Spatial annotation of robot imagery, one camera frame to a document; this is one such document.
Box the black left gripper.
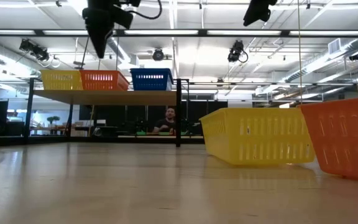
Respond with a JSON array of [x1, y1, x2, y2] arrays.
[[81, 0, 142, 59]]

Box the orange plastic basket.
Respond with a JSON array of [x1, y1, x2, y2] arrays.
[[297, 95, 358, 184], [79, 69, 131, 91]]

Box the yellow plastic basket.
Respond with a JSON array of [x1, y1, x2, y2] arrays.
[[199, 107, 316, 166], [40, 69, 84, 91]]

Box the blue plastic basket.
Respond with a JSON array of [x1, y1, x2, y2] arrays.
[[129, 68, 174, 91]]

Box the wooden shelf with black legs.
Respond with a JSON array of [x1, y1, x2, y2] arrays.
[[23, 77, 190, 147]]

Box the white LED light bar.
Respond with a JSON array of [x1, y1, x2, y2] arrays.
[[289, 29, 358, 35], [0, 29, 36, 35], [124, 29, 200, 35], [42, 29, 88, 35], [206, 29, 282, 35]]

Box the white air vent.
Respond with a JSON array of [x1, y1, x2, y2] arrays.
[[328, 38, 342, 55]]

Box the green potted plant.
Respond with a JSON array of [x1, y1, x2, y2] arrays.
[[46, 115, 61, 126]]

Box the person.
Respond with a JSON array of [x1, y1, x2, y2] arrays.
[[152, 107, 177, 135]]

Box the black partition panels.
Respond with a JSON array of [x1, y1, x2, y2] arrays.
[[78, 100, 229, 138]]

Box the thin black hanging cord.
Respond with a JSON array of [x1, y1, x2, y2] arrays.
[[81, 36, 90, 68]]

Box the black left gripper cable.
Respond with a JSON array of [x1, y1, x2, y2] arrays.
[[124, 0, 163, 21]]

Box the round black hanging camera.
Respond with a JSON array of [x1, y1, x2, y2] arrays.
[[152, 47, 165, 62]]

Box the black aluminium rig frame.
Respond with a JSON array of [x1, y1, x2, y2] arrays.
[[0, 29, 358, 147]]

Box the yellow hanging power cord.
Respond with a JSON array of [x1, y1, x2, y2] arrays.
[[296, 0, 303, 105]]

